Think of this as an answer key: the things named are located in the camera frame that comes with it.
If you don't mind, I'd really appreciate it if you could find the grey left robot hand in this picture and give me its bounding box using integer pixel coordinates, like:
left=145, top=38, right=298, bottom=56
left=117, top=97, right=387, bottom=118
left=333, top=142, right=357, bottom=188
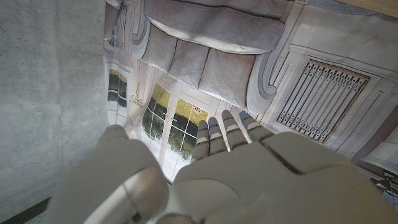
left=43, top=109, right=398, bottom=224

